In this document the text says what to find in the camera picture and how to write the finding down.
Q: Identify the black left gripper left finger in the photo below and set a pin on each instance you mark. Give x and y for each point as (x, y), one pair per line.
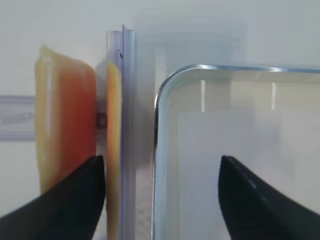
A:
(69, 211)

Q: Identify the white rectangular serving tray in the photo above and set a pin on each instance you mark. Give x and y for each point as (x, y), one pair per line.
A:
(266, 117)

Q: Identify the left clear acrylic rack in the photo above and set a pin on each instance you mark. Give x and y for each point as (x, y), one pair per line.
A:
(17, 125)

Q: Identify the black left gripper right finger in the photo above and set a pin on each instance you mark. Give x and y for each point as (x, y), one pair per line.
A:
(254, 210)

